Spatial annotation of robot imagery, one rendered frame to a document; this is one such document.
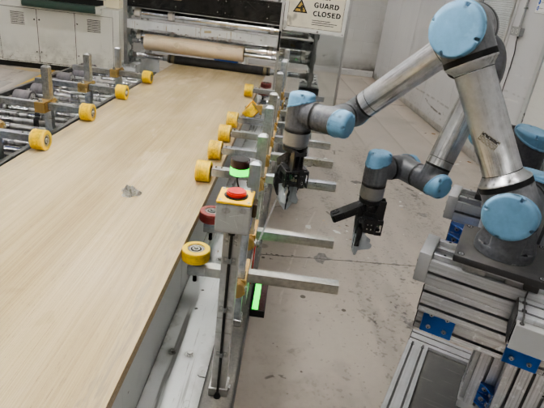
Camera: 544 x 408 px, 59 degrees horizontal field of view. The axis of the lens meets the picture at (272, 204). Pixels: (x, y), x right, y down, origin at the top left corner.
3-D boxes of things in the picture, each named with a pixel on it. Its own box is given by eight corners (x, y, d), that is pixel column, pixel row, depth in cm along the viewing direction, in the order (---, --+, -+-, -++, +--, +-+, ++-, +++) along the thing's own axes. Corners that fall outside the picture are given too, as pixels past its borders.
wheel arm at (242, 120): (327, 133, 250) (328, 126, 249) (327, 135, 247) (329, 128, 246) (231, 121, 251) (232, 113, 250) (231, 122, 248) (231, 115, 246)
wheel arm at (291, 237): (331, 246, 164) (333, 235, 162) (332, 251, 161) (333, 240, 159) (204, 229, 165) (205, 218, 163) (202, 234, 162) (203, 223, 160)
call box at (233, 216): (252, 223, 103) (255, 190, 99) (248, 240, 96) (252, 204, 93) (218, 219, 103) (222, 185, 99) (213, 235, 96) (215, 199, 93)
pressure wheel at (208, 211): (223, 235, 168) (226, 205, 163) (219, 246, 160) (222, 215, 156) (201, 231, 168) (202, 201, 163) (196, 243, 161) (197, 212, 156)
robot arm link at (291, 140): (281, 126, 140) (307, 127, 143) (278, 142, 142) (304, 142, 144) (288, 134, 134) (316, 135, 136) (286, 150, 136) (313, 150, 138)
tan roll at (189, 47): (307, 69, 394) (309, 53, 389) (307, 71, 383) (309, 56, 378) (133, 46, 396) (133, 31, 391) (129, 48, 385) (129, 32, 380)
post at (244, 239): (238, 333, 146) (254, 187, 125) (236, 341, 142) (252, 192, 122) (227, 331, 146) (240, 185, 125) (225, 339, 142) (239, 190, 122)
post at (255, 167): (248, 288, 169) (262, 159, 149) (246, 295, 166) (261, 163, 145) (237, 287, 169) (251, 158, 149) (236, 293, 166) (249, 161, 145)
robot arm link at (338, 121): (363, 108, 132) (329, 99, 138) (346, 113, 124) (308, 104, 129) (359, 135, 136) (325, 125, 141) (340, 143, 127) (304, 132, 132)
